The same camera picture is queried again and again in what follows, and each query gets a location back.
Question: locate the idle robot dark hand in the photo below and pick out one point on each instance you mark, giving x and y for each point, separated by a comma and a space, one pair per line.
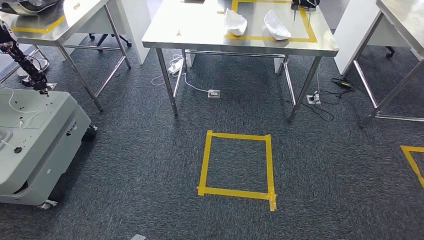
38, 81

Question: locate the white curved plastic part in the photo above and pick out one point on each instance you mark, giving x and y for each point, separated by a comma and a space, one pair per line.
276, 26
235, 23

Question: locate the idle robot arm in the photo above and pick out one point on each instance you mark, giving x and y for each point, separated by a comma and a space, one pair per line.
15, 49

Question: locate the grey mobile robot base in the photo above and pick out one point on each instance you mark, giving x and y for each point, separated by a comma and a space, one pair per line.
33, 145

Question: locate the black white moulded part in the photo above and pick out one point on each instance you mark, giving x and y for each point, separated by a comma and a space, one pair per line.
23, 6

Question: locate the steel workbench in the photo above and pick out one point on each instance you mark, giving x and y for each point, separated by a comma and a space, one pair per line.
198, 30

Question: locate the metal floor socket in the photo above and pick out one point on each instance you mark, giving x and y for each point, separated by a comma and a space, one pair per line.
138, 237
51, 86

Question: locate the steel table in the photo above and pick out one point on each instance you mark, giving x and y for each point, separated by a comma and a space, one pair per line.
76, 23

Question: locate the black office chair base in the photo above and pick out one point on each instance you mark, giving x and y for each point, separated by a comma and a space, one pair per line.
391, 51
106, 39

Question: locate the white cabinet desk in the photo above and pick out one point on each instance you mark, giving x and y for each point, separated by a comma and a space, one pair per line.
132, 26

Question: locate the white power strip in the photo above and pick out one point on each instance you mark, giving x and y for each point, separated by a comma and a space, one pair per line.
175, 65

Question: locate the white floor socket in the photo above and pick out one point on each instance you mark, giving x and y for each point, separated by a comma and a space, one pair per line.
214, 93
313, 98

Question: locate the yellow floor tape square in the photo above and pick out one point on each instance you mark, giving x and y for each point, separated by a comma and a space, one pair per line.
270, 165

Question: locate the large yellow tape rectangle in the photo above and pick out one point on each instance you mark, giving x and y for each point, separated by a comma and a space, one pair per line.
309, 30

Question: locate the black wifi router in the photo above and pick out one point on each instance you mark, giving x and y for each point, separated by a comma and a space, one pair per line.
304, 3

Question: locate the white top desk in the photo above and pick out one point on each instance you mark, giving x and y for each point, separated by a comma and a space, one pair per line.
391, 20

